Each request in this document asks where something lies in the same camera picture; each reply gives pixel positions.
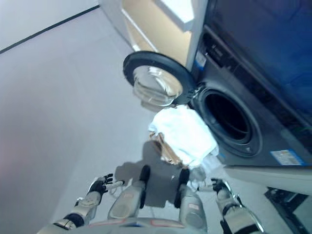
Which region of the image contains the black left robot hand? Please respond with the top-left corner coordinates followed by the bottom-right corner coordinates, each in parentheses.
top-left (89, 173), bottom-right (125, 195)

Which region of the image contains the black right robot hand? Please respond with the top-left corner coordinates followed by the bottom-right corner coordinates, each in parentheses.
top-left (196, 178), bottom-right (230, 195)

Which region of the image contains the brown wicker basket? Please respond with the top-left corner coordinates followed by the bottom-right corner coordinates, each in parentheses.
top-left (149, 131), bottom-right (190, 169)

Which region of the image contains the grey front-load washing machine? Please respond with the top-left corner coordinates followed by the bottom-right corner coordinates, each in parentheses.
top-left (187, 24), bottom-right (312, 168)

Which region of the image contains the round washing machine door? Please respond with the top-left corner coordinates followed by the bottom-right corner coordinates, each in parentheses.
top-left (122, 50), bottom-right (196, 113)

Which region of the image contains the silver left robot leg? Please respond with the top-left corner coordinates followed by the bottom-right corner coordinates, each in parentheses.
top-left (107, 165), bottom-right (151, 221)

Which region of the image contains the silver robot leg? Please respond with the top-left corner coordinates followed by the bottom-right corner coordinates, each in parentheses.
top-left (174, 168), bottom-right (208, 234)
top-left (107, 165), bottom-right (151, 221)

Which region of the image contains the silver right robot leg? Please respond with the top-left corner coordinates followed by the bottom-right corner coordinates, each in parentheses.
top-left (174, 168), bottom-right (208, 234)

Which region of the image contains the white cloth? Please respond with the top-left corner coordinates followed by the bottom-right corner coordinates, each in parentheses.
top-left (148, 105), bottom-right (220, 186)

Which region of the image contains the blue white energy label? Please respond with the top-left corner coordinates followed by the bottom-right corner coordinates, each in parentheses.
top-left (270, 150), bottom-right (299, 167)

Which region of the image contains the small blue sticker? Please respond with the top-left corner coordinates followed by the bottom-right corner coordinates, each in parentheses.
top-left (195, 55), bottom-right (207, 70)

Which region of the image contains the grey stacked dryer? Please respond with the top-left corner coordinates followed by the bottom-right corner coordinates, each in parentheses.
top-left (202, 0), bottom-right (312, 103)

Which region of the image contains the white counter cabinet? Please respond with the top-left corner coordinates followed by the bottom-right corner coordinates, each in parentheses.
top-left (99, 0), bottom-right (208, 77)

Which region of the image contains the black metal frame stand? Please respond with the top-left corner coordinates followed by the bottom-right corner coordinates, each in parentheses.
top-left (264, 186), bottom-right (312, 234)

